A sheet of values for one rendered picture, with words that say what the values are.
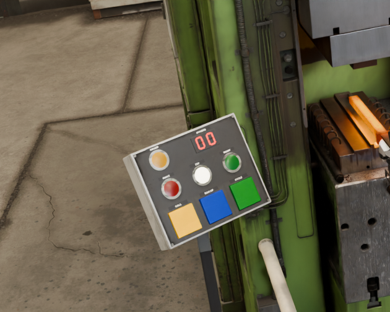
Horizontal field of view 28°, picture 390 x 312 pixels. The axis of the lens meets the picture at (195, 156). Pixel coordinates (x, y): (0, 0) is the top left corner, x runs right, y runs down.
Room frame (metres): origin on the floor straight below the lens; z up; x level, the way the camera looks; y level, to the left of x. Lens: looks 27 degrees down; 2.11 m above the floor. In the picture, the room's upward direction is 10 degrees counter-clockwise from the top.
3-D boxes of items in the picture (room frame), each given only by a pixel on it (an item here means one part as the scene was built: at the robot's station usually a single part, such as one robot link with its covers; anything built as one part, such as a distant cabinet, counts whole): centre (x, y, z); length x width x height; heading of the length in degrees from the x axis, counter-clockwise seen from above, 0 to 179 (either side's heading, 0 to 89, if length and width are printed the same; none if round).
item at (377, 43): (2.28, -0.53, 1.32); 0.42 x 0.20 x 0.10; 1
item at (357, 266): (2.30, -0.58, 0.69); 0.56 x 0.38 x 0.45; 1
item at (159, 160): (1.90, 0.10, 1.16); 0.05 x 0.03 x 0.04; 91
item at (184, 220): (1.82, 0.06, 1.01); 0.07 x 0.05 x 0.07; 116
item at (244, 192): (1.91, -0.12, 1.01); 0.07 x 0.05 x 0.07; 116
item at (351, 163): (2.28, -0.53, 0.96); 0.42 x 0.20 x 0.09; 1
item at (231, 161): (1.95, -0.10, 1.09); 0.05 x 0.03 x 0.04; 91
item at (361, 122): (2.29, -0.55, 0.99); 0.42 x 0.05 x 0.01; 1
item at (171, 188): (1.86, 0.08, 1.09); 0.05 x 0.03 x 0.04; 91
